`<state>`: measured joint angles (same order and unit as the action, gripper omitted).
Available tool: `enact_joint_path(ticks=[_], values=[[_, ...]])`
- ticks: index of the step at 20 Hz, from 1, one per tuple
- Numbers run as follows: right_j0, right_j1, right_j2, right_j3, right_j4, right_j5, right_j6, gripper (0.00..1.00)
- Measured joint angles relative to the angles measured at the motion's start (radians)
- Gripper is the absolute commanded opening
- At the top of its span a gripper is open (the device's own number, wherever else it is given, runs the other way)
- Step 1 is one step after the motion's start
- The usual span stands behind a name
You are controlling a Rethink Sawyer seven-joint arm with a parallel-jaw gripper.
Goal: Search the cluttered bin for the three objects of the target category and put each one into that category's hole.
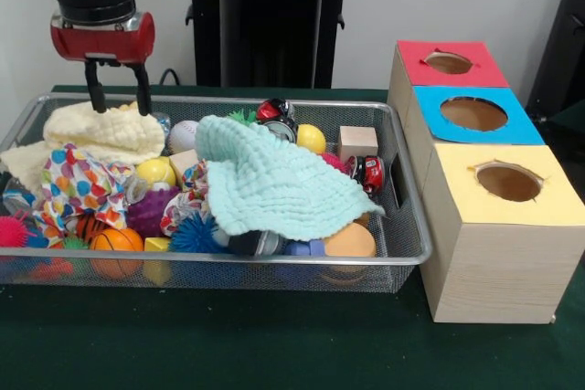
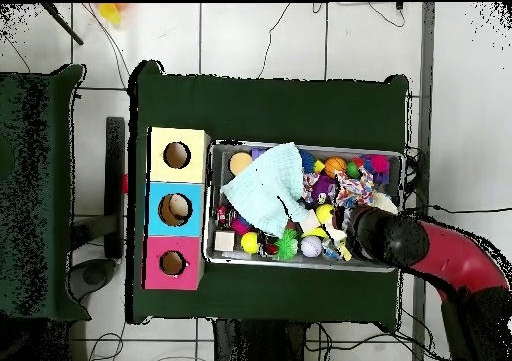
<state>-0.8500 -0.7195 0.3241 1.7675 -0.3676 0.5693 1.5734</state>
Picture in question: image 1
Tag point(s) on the green spiky ball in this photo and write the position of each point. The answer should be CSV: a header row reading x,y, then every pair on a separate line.
x,y
242,118

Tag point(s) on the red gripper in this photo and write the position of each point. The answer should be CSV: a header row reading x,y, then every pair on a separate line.
x,y
101,46

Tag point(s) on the small wooden cube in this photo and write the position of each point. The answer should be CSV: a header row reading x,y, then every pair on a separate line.
x,y
356,143

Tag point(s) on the peach orange ball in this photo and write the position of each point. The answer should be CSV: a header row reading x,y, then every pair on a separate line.
x,y
349,242

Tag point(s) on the pink spiky ball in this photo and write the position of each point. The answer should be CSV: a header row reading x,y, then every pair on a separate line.
x,y
11,231

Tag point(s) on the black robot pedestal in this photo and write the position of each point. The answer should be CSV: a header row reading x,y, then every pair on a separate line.
x,y
265,25

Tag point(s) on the colourful polka dot cloth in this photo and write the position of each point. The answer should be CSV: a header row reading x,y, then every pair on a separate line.
x,y
78,184

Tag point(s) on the shallow clear mesh bin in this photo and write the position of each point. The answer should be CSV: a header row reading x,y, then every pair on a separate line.
x,y
404,226

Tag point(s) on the cream yellow cloth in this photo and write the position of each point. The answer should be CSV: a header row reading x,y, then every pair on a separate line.
x,y
101,134

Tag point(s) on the orange toy basketball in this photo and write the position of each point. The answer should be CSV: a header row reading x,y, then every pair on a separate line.
x,y
117,242

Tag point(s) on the mint green cloth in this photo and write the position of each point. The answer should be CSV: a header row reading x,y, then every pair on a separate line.
x,y
274,180

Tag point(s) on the yellow ball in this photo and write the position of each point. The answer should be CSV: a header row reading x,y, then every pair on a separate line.
x,y
311,139
155,173

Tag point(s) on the black chair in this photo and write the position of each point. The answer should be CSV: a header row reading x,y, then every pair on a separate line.
x,y
562,43

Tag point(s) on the white toy baseball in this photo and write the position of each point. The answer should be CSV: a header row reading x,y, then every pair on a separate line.
x,y
183,137

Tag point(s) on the wooden box with three holes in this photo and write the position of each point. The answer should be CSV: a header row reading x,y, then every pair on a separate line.
x,y
494,253

